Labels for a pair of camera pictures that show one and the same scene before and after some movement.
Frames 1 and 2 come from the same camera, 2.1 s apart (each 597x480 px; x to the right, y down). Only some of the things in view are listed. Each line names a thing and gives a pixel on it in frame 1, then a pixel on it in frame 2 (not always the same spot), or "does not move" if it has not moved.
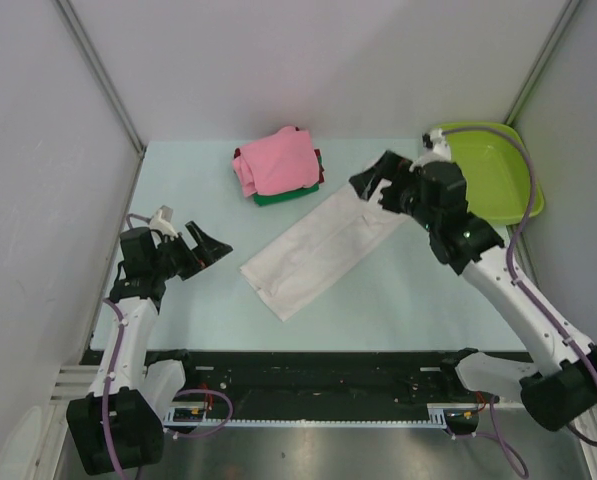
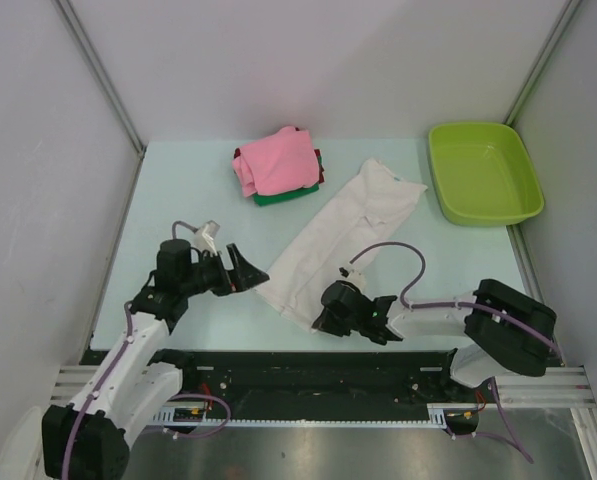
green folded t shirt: [274, 197] does not move
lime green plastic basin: [496, 172] does not move
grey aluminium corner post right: [568, 11] does not move
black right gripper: [388, 167] → [325, 323]
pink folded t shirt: [283, 162] does not move
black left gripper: [207, 249] → [243, 275]
